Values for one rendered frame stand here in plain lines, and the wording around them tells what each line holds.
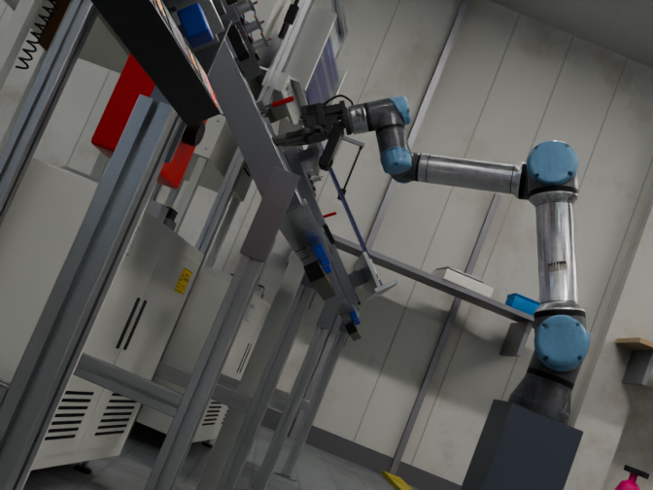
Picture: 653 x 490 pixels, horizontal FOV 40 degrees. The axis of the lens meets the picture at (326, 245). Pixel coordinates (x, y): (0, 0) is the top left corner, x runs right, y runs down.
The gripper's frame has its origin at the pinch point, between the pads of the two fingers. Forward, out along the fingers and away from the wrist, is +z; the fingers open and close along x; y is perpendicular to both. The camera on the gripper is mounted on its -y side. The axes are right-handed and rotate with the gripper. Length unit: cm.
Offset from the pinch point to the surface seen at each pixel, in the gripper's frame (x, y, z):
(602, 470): -376, -131, -136
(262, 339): -27, -46, 15
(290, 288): -27.7, -33.5, 5.1
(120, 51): 13.2, 27.1, 32.9
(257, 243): 64, -38, 0
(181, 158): 95, -30, 5
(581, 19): -349, 156, -182
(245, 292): 64, -47, 4
